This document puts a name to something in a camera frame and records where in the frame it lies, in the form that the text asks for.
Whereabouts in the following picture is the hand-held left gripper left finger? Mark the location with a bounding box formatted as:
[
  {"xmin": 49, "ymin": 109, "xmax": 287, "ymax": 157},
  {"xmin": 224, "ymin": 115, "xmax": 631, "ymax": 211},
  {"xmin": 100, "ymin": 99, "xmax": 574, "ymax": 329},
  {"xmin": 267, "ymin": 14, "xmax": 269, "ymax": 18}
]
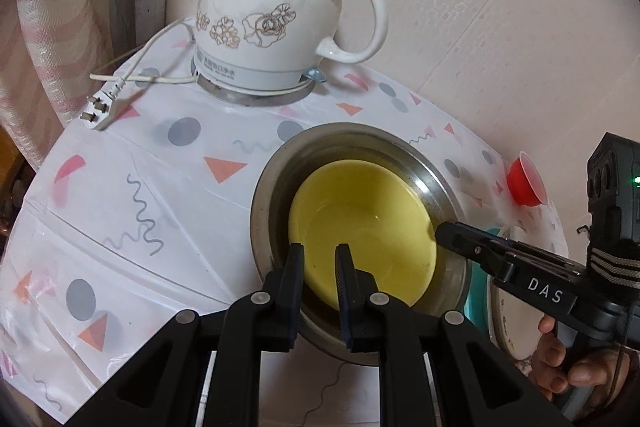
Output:
[{"xmin": 65, "ymin": 243, "xmax": 306, "ymax": 427}]

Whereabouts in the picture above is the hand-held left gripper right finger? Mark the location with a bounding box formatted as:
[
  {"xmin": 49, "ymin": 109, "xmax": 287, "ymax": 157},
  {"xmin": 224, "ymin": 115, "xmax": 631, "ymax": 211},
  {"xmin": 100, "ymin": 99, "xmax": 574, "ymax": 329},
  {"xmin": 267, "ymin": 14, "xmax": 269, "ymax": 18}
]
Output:
[{"xmin": 334, "ymin": 243, "xmax": 573, "ymax": 427}]

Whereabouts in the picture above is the yellow plastic bowl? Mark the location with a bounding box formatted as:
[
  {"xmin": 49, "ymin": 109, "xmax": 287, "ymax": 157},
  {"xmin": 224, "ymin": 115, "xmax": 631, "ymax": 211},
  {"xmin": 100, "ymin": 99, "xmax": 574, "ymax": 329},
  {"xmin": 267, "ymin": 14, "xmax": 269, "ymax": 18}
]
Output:
[{"xmin": 287, "ymin": 159, "xmax": 438, "ymax": 308}]

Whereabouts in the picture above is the white power cord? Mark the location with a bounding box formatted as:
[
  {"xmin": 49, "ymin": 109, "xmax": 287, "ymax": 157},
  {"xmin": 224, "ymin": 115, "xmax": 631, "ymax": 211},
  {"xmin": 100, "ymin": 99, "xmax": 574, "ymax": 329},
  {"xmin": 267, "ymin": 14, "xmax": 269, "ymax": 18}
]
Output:
[{"xmin": 80, "ymin": 18, "xmax": 311, "ymax": 132}]

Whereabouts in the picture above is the white patterned tablecloth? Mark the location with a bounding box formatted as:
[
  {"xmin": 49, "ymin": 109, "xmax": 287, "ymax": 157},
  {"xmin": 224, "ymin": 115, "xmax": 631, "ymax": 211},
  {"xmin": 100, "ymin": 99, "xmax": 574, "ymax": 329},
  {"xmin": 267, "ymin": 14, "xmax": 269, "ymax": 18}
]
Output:
[{"xmin": 0, "ymin": 19, "xmax": 571, "ymax": 427}]

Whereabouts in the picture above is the teal plastic plate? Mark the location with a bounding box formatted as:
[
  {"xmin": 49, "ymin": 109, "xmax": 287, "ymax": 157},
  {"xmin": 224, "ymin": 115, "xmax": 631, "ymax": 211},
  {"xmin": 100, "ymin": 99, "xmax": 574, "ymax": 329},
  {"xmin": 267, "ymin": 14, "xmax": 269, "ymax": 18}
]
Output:
[{"xmin": 462, "ymin": 227, "xmax": 506, "ymax": 345}]

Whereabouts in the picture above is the pink striped blanket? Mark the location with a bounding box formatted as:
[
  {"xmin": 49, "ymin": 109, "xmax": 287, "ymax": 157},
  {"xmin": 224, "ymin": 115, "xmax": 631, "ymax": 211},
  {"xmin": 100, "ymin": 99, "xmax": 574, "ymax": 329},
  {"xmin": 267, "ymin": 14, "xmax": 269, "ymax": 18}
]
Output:
[{"xmin": 0, "ymin": 0, "xmax": 126, "ymax": 168}]

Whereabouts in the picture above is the stainless steel bowl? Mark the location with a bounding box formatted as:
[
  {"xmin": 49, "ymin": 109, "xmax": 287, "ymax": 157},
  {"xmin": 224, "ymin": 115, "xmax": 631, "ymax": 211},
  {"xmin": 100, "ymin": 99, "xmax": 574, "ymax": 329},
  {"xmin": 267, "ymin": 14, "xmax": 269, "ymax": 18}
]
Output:
[{"xmin": 250, "ymin": 122, "xmax": 473, "ymax": 365}]

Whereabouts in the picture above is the person's right hand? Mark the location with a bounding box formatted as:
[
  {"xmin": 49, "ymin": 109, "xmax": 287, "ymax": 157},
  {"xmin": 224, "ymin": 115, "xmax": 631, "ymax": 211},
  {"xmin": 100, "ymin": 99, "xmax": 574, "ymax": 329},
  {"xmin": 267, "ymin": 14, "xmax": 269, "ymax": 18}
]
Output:
[{"xmin": 529, "ymin": 314, "xmax": 632, "ymax": 400}]

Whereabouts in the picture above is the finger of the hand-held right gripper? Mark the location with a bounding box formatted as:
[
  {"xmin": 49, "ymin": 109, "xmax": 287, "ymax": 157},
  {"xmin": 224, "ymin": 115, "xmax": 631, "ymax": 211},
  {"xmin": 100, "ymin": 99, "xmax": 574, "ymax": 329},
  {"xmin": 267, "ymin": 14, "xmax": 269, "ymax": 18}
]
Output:
[{"xmin": 434, "ymin": 221, "xmax": 588, "ymax": 283}]

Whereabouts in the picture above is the white plate with red print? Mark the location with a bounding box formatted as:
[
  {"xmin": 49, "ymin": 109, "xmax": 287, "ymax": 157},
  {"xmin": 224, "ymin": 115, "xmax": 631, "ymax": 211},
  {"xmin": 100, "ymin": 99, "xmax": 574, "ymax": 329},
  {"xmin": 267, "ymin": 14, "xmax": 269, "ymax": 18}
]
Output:
[{"xmin": 486, "ymin": 222, "xmax": 568, "ymax": 360}]

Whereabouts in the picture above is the small red cup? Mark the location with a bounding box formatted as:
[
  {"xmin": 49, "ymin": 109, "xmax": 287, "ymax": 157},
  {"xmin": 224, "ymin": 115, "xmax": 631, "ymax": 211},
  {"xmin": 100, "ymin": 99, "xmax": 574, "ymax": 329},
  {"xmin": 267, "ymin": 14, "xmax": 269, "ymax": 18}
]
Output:
[{"xmin": 506, "ymin": 151, "xmax": 548, "ymax": 208}]

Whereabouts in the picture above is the steel kettle base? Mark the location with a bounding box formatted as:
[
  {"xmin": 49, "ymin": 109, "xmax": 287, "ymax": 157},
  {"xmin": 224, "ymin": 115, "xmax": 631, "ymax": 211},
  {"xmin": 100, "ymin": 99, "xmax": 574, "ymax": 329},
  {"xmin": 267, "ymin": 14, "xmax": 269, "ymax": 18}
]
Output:
[{"xmin": 191, "ymin": 57, "xmax": 315, "ymax": 108}]

